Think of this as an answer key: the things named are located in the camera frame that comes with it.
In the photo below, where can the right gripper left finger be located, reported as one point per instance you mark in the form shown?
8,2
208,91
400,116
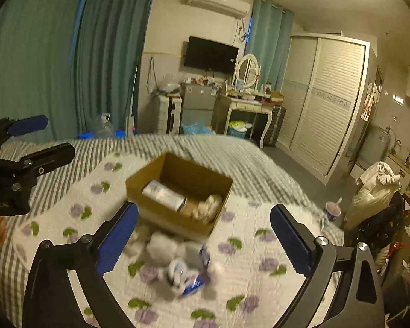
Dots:
49,299

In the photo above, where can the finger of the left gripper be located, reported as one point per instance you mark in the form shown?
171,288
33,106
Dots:
13,128
41,162

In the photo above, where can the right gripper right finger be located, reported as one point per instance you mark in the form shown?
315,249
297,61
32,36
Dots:
357,301

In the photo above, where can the blue tissue pack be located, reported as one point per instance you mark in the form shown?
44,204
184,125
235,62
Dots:
188,272

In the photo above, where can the white fluffy soft toy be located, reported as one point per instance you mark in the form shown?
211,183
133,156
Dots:
161,249

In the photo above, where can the white soft cloth bundle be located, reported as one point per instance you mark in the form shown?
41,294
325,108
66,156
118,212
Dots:
206,210

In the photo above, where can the clear water jug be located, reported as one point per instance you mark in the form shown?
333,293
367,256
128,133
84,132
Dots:
101,127

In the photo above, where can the pink cup on floor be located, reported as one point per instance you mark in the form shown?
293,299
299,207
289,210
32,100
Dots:
332,209

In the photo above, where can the white floral quilt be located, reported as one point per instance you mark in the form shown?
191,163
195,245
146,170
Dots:
257,281

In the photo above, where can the large green curtain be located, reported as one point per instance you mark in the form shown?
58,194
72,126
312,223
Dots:
71,60

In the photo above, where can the white clothes pile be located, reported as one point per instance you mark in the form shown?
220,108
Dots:
378,185

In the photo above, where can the white packaged pack in box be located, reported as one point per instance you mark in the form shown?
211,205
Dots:
164,196

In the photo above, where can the brown cardboard box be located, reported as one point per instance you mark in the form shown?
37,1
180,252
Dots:
187,178

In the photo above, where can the white suitcase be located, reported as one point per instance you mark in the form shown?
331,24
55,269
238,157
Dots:
167,114

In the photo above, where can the grey washing machine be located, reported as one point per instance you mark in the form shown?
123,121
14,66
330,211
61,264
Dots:
374,147

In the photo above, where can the grey striped bed sheet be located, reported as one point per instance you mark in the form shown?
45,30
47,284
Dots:
256,177

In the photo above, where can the blue plastic bag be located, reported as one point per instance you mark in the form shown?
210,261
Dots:
196,129

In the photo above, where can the grey mini fridge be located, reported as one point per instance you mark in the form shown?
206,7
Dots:
197,104

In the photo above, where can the white dressing table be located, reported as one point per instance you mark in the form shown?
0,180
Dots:
225,105

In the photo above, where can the waste bin under table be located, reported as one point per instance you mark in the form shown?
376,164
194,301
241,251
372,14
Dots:
238,129

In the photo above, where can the white sliding wardrobe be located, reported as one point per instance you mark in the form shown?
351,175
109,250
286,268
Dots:
323,88

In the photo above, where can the white oval vanity mirror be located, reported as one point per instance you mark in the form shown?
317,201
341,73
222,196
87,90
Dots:
247,72

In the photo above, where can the white air conditioner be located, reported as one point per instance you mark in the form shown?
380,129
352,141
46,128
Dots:
234,8

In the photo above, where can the teal window curtain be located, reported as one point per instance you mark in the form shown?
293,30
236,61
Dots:
269,40

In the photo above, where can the black wall television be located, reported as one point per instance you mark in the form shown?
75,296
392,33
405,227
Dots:
205,54

